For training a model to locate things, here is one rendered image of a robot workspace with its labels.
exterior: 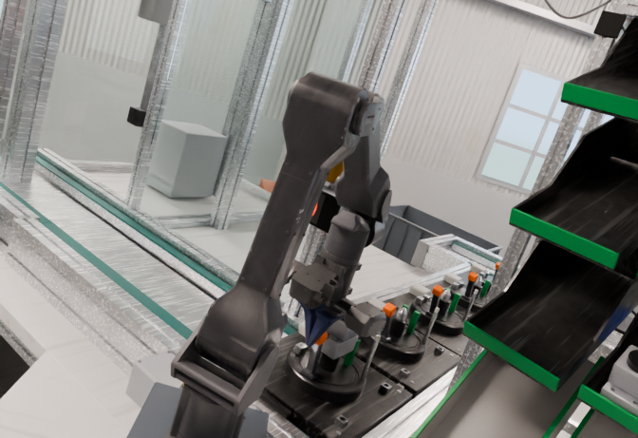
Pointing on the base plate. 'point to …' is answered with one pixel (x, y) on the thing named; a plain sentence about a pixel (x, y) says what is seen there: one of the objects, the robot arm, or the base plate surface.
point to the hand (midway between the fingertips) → (315, 325)
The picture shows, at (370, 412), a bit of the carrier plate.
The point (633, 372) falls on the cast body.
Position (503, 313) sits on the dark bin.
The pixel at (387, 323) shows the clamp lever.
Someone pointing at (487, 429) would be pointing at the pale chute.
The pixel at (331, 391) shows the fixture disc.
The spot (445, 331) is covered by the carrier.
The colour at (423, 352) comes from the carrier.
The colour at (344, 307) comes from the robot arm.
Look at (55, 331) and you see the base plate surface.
